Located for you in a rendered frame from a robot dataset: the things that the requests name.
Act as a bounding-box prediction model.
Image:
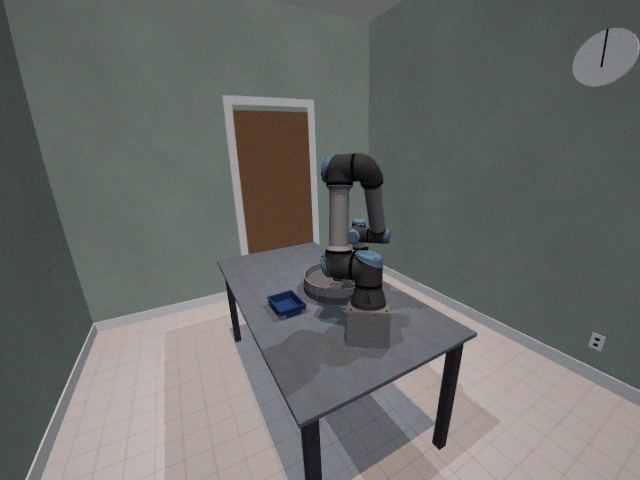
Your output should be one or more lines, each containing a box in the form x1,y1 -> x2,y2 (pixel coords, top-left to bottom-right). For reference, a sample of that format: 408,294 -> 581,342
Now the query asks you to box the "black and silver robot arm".
321,153 -> 391,311

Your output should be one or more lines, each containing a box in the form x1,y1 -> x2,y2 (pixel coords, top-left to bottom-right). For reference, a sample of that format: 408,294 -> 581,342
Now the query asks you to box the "blue open crate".
267,290 -> 307,321

